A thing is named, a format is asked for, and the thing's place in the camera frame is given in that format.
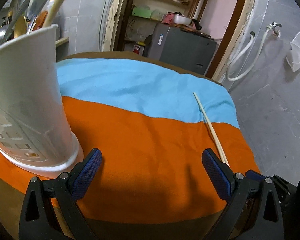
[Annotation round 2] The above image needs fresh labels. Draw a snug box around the cream chopstick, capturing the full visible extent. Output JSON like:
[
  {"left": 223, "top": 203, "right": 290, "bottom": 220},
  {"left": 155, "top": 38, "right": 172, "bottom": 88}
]
[
  {"left": 193, "top": 92, "right": 230, "bottom": 166},
  {"left": 43, "top": 0, "right": 65, "bottom": 28}
]

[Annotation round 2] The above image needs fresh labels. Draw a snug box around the white plastic utensil holder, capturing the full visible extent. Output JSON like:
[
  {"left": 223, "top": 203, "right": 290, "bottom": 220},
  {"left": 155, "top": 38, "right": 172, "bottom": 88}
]
[{"left": 0, "top": 25, "right": 83, "bottom": 178}]

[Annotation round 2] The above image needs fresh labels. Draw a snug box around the striped colourful table cloth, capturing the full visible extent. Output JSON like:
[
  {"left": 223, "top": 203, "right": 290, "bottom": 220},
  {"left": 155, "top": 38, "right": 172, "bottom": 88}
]
[{"left": 0, "top": 51, "right": 261, "bottom": 240}]

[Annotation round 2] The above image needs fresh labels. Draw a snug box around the red fire extinguisher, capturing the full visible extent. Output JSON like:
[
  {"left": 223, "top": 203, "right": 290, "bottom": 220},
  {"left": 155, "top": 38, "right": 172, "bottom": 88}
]
[{"left": 133, "top": 42, "right": 146, "bottom": 56}]

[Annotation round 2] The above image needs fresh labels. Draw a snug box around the gold spoon in holder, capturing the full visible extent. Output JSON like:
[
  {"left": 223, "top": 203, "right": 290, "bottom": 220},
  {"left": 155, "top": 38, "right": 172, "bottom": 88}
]
[{"left": 14, "top": 15, "right": 27, "bottom": 38}]

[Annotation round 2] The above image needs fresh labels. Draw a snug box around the white bowl on cabinet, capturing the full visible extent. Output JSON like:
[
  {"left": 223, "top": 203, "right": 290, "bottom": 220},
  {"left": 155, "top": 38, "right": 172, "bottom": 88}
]
[{"left": 173, "top": 14, "right": 192, "bottom": 25}]

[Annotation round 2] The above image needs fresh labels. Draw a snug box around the silver spoon in holder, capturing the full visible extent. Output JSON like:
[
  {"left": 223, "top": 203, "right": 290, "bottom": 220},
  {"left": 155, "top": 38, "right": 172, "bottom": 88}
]
[{"left": 25, "top": 0, "right": 52, "bottom": 22}]

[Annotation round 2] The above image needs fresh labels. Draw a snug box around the green box on shelf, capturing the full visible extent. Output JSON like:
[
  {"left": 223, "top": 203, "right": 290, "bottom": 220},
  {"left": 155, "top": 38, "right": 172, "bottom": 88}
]
[{"left": 132, "top": 7, "right": 152, "bottom": 19}]

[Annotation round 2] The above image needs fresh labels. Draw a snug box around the cream chopstick in holder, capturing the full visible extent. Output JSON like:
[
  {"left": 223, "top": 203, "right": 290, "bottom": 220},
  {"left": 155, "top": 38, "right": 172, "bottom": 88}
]
[{"left": 43, "top": 0, "right": 65, "bottom": 28}]

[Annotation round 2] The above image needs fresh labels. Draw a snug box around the wooden shelf unit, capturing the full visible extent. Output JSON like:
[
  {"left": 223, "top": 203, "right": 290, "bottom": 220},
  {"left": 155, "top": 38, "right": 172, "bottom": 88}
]
[{"left": 122, "top": 0, "right": 192, "bottom": 44}]

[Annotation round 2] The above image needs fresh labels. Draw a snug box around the white mesh bag on wall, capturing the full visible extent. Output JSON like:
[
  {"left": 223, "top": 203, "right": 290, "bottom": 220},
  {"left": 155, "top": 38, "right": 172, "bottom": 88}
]
[{"left": 286, "top": 31, "right": 300, "bottom": 72}]

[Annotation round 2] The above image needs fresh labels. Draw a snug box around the white hose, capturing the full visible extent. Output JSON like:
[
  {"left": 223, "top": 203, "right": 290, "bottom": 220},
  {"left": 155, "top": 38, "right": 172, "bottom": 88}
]
[{"left": 225, "top": 24, "right": 273, "bottom": 82}]

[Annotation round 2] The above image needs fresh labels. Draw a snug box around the wall water tap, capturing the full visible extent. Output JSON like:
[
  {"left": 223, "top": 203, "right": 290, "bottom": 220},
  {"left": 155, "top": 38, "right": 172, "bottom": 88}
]
[{"left": 267, "top": 21, "right": 282, "bottom": 37}]

